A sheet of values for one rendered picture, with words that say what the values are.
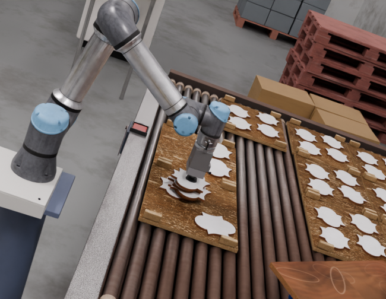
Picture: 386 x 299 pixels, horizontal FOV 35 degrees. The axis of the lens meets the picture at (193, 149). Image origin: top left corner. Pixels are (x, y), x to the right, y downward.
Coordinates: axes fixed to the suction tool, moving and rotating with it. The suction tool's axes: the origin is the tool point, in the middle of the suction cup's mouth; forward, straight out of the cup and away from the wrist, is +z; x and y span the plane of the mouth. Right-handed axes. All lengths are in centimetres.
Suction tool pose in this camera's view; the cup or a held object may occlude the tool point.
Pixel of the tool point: (190, 181)
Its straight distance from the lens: 220.7
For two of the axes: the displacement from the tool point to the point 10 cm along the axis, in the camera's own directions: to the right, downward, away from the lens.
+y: -0.1, -4.4, 9.0
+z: -3.4, 8.5, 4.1
